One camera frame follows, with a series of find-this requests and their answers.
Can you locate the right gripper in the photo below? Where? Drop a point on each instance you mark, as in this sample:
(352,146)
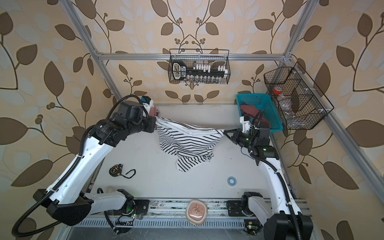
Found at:
(235,137)

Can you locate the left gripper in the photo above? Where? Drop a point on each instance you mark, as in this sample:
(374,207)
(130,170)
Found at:
(149,127)

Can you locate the black white striped tank top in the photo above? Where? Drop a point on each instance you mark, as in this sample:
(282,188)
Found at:
(193,145)

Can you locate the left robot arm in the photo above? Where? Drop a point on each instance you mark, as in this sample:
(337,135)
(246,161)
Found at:
(64,200)

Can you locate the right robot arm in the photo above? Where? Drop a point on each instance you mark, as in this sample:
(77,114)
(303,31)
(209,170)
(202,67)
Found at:
(283,219)

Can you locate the red striped folded tank top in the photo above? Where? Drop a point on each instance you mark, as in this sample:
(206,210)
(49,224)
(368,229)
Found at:
(154,112)

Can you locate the maroon tank top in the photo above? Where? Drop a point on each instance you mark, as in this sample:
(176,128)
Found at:
(257,116)

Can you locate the blue tape roll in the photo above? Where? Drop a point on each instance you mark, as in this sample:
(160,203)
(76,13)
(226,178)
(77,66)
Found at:
(231,181)

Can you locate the black tool in basket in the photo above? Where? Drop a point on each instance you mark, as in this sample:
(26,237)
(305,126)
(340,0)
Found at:
(215,72)

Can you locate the red capped bottle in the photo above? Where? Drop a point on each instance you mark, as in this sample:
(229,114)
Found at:
(277,90)

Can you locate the pink round badge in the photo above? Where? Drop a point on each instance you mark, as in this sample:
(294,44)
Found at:
(196,212)

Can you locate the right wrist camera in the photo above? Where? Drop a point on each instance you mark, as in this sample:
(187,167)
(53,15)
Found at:
(246,124)

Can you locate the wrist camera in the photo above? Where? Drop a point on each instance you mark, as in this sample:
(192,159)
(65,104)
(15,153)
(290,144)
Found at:
(148,103)
(246,124)

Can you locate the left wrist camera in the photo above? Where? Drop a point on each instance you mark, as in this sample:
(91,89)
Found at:
(148,103)

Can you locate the back wire basket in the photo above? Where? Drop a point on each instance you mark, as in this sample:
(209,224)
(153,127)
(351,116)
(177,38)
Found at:
(199,54)

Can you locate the wire basket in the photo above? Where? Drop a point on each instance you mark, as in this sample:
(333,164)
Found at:
(199,54)
(303,103)

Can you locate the right wire basket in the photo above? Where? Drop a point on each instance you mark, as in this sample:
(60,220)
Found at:
(303,103)

